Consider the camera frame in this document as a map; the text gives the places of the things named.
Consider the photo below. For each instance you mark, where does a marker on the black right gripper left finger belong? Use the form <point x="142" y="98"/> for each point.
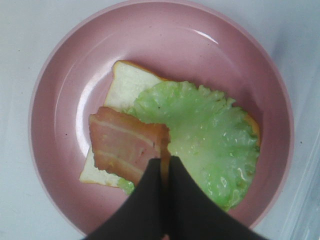
<point x="139" y="218"/>

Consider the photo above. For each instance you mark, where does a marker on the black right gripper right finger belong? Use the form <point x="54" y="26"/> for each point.
<point x="193" y="216"/>

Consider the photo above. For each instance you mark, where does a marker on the bacon strip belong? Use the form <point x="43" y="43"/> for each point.
<point x="123" y="145"/>

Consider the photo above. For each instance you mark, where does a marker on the green lettuce leaf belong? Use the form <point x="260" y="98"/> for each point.
<point x="208" y="133"/>

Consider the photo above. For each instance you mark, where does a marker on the bread slice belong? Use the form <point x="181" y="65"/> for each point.
<point x="129" y="80"/>

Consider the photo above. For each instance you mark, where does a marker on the clear right plastic tray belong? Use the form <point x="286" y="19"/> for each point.
<point x="303" y="221"/>

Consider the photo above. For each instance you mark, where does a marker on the pink round plate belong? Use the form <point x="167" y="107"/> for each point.
<point x="140" y="66"/>

